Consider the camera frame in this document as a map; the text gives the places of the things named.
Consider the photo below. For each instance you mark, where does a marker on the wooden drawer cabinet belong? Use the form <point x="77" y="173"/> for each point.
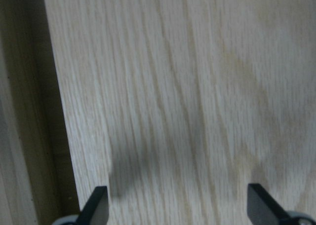
<point x="177" y="105"/>

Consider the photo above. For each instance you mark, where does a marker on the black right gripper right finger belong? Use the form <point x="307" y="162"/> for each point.
<point x="262" y="209"/>

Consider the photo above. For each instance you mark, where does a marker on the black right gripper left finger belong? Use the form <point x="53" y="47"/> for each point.
<point x="96" y="209"/>

